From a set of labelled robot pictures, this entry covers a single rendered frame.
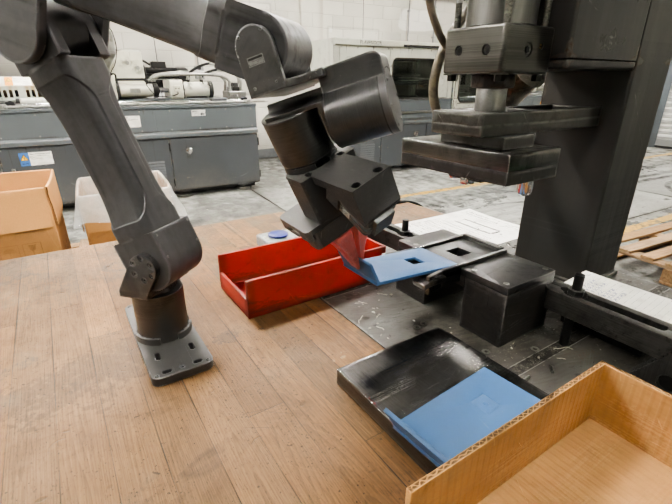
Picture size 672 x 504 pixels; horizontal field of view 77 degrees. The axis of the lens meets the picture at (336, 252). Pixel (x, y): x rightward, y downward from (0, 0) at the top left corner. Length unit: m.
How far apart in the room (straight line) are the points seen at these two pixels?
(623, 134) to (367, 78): 0.47
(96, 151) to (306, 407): 0.35
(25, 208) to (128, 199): 2.09
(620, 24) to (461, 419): 0.51
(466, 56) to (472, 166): 0.13
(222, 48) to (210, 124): 4.59
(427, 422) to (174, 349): 0.31
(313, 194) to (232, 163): 4.71
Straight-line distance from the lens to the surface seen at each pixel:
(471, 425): 0.44
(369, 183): 0.36
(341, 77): 0.40
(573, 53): 0.61
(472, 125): 0.54
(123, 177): 0.52
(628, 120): 0.77
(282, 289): 0.63
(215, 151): 5.04
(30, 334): 0.71
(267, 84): 0.40
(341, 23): 7.96
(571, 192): 0.78
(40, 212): 2.60
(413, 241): 0.67
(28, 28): 0.54
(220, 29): 0.42
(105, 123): 0.53
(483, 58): 0.55
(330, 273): 0.66
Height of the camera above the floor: 1.22
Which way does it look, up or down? 22 degrees down
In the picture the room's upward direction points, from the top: straight up
